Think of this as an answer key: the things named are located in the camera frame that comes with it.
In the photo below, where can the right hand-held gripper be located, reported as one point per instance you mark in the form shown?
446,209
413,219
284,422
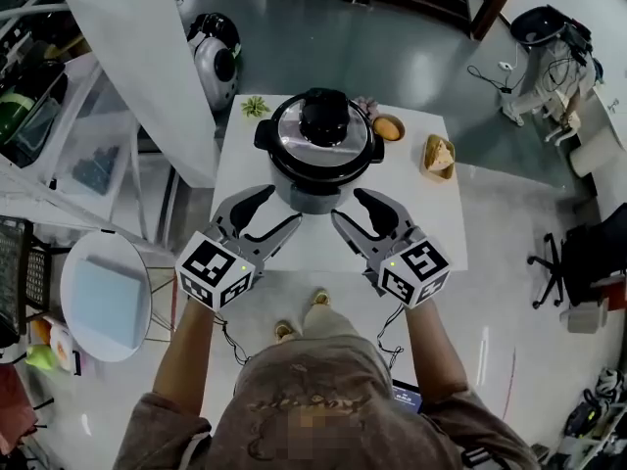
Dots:
416,272

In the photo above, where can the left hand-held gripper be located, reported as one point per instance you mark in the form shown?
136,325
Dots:
210,267

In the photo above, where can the black pressure cooker pot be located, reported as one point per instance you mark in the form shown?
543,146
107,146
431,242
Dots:
313,199

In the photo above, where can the black chrome pressure cooker lid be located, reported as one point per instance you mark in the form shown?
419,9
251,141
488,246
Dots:
323,120

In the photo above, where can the person's right forearm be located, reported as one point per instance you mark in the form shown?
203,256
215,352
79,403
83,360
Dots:
433,355

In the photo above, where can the person's left forearm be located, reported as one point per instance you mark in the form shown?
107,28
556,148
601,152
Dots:
183,360

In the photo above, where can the white square table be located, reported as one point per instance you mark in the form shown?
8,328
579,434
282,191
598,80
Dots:
416,213

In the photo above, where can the rectangular wooden tray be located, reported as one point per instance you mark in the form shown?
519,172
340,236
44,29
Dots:
427,174

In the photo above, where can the orange round fruit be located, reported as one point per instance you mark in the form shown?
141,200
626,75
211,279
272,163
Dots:
386,128

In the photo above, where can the wedge cake slice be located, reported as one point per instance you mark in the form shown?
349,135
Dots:
441,155

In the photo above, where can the person's beige trouser leg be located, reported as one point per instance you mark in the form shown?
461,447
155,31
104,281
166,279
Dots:
330,323

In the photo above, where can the round wooden bowl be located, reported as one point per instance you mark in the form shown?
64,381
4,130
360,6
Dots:
400,124

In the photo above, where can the person's tan left shoe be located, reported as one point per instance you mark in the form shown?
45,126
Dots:
284,332

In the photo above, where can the green succulent plant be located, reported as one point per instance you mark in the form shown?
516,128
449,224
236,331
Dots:
255,107

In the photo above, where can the pink succulent plant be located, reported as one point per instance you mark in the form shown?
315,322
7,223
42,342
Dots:
368,107

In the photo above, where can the round white side table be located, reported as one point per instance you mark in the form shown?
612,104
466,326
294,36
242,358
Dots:
98,245

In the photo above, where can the pale blue pad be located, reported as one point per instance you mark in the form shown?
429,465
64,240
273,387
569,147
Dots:
108,301

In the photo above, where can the person's brown shirt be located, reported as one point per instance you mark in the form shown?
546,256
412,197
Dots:
313,385

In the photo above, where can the dark display device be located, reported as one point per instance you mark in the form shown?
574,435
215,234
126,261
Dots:
406,397

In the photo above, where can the clear storage box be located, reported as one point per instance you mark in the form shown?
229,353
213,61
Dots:
93,164

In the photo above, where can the white ornate stool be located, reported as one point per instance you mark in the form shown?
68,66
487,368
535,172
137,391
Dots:
558,135

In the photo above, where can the white power strip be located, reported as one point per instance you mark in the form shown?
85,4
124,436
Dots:
506,65

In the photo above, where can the black office chair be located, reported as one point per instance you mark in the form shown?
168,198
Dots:
588,262

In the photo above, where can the grey storage box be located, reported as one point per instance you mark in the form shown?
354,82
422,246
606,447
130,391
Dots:
583,318

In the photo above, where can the white metal shelf rack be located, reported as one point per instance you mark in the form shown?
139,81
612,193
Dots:
29,184

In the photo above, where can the white curved desk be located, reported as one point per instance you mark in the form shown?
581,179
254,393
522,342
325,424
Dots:
607,164

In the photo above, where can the black mesh basket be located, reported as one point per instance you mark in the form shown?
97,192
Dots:
12,272

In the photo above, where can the yellow green plush toy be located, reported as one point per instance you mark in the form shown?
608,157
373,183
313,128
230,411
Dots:
44,358

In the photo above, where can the wooden stair handrail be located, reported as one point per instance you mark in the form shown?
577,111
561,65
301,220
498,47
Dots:
495,3

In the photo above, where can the dark shell backpack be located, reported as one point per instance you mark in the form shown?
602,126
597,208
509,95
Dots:
536,25

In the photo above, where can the green round container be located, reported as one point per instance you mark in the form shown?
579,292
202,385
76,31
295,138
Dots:
14,115

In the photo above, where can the white black headset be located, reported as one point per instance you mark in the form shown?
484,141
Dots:
610,384

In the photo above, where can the black yellow equipment bag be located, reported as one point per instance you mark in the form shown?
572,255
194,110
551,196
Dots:
582,421

